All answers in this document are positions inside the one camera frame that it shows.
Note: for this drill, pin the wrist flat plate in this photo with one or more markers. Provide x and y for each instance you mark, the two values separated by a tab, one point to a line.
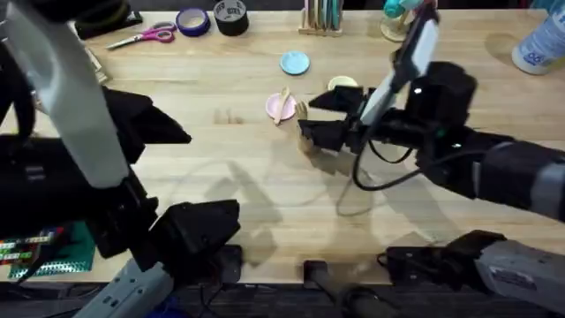
424	44
75	97

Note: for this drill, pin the wooden spoon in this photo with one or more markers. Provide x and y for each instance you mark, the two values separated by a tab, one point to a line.
281	108

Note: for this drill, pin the wooden fork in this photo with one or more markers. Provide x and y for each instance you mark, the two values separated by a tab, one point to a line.
302	110

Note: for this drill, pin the pink plate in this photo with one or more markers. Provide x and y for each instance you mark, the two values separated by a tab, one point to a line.
271	108

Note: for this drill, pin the black tape roll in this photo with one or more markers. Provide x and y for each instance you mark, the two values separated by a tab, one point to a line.
231	24

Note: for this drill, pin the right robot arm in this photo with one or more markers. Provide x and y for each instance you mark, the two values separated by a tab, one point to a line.
507	176

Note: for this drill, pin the green board with toy blocks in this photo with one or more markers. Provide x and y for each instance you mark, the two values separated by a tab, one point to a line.
75	261

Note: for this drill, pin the teal cup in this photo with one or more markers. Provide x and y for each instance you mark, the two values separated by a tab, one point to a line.
395	8

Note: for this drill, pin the black rail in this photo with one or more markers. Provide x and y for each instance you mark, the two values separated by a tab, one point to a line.
265	305

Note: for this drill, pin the flat black case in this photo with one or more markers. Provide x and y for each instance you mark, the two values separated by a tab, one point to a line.
108	27

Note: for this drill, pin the purple tape roll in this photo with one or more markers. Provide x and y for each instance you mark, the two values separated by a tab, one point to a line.
193	28

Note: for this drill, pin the pale yellow cup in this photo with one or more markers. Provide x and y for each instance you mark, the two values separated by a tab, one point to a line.
342	81

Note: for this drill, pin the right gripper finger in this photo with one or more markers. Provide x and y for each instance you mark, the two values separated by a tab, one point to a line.
342	99
324	134

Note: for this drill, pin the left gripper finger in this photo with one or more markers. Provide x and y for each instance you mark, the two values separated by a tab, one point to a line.
154	128
125	103

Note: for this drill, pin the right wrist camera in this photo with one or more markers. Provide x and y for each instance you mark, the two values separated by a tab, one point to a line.
441	97

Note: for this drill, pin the wooden cup stand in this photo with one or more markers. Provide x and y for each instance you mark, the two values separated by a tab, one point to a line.
395	30

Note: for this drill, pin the left wrist flat plate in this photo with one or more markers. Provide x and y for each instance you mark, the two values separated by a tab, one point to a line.
75	97

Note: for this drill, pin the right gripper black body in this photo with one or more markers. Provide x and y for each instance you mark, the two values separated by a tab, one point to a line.
446	154

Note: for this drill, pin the light blue plate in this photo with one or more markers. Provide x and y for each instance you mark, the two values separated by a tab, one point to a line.
295	62

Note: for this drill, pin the pale box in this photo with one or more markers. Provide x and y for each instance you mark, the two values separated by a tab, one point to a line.
98	66

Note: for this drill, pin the wooden peg rack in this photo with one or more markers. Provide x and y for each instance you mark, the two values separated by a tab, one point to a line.
318	31

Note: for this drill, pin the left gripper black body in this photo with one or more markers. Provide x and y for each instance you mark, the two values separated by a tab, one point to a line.
39	190

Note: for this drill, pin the teal plate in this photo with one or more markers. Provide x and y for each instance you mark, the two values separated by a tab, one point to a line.
335	13

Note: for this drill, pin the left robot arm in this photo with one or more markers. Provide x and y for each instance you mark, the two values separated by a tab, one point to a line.
198	229

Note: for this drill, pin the right wrist flat plate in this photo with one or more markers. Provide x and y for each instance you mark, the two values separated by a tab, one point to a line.
424	44

